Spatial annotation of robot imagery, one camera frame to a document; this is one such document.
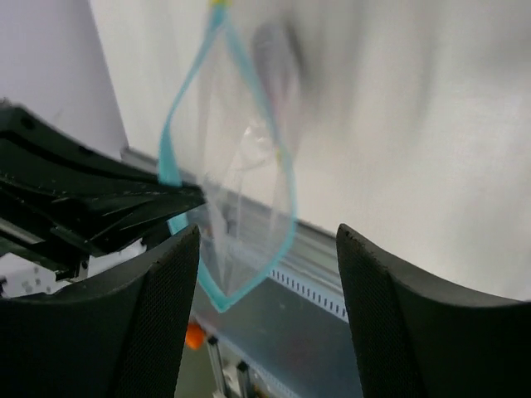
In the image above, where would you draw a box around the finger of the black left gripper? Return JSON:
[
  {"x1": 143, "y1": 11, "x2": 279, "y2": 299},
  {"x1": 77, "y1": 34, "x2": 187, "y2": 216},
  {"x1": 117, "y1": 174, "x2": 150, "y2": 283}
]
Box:
[
  {"x1": 1, "y1": 190, "x2": 206, "y2": 279},
  {"x1": 1, "y1": 104, "x2": 199, "y2": 195}
]

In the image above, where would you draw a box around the orange round knob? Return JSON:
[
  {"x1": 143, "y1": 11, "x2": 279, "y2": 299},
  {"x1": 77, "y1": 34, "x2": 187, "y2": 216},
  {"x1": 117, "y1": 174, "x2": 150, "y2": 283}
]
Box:
[{"x1": 185, "y1": 323, "x2": 206, "y2": 350}]

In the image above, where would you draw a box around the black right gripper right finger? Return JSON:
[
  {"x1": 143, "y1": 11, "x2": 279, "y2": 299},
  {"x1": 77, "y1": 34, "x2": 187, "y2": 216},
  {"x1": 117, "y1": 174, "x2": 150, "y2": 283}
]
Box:
[{"x1": 336, "y1": 225, "x2": 530, "y2": 397}]

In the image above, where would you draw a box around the aluminium front rail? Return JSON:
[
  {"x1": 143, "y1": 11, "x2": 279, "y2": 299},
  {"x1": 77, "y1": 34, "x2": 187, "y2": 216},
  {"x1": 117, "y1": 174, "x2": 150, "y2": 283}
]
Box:
[{"x1": 119, "y1": 147, "x2": 349, "y2": 291}]

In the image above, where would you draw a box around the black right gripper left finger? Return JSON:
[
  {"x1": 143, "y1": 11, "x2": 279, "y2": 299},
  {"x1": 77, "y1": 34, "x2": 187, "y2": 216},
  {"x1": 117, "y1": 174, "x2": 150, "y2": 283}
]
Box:
[{"x1": 1, "y1": 226, "x2": 200, "y2": 397}]

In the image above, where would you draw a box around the clear zip bag blue zipper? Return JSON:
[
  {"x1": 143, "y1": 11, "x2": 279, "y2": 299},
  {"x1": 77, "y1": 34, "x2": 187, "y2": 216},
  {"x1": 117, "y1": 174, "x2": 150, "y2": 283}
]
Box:
[{"x1": 158, "y1": 1, "x2": 306, "y2": 312}]

